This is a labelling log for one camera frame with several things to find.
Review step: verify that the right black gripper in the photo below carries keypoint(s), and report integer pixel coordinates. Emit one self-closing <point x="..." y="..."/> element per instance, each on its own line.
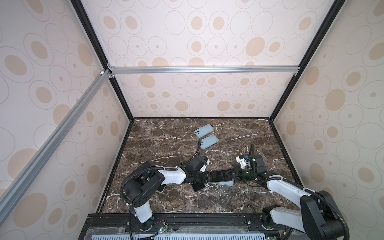
<point x="239" y="171"/>

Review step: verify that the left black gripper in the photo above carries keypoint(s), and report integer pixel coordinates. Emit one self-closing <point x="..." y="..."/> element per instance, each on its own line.
<point x="206" y="177"/>

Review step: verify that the pink phone black screen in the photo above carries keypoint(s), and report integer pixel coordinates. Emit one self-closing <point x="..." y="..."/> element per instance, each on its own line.
<point x="224" y="175"/>

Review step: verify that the light blue phone case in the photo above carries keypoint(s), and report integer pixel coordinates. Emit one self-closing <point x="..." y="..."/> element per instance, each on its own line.
<point x="224" y="183"/>
<point x="203" y="131"/>
<point x="208" y="142"/>

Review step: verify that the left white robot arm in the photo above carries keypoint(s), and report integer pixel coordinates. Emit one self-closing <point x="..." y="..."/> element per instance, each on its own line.
<point x="138" y="188"/>

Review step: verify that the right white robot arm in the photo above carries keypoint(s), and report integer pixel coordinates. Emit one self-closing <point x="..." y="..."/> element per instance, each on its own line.
<point x="318" y="215"/>

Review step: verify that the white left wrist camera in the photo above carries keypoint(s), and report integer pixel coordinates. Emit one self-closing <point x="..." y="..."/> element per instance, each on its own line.
<point x="206" y="163"/>

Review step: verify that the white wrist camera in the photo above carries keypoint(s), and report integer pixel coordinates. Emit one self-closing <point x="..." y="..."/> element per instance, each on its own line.
<point x="206" y="163"/>
<point x="243" y="161"/>

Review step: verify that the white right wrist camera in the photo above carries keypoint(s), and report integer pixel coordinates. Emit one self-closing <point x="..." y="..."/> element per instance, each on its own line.
<point x="243" y="161"/>

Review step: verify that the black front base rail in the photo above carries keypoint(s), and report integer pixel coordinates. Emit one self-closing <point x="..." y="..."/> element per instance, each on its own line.
<point x="126" y="224"/>

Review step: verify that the left aluminium rail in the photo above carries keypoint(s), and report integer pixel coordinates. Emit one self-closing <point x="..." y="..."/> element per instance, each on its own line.
<point x="33" y="168"/>

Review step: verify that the aluminium rail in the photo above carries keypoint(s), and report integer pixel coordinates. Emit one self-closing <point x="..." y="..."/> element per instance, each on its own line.
<point x="33" y="168"/>
<point x="205" y="70"/>

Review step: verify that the back aluminium rail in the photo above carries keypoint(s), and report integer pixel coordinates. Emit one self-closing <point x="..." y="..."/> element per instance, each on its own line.
<point x="205" y="70"/>

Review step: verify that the black corner frame post right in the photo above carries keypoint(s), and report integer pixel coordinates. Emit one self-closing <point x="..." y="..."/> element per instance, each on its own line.
<point x="319" y="36"/>

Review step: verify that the black corner frame post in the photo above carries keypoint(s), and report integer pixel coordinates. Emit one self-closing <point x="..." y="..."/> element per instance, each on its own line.
<point x="94" y="40"/>
<point x="319" y="36"/>

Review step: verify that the black corner frame post left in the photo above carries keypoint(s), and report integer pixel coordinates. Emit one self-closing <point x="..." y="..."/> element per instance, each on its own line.
<point x="94" y="40"/>

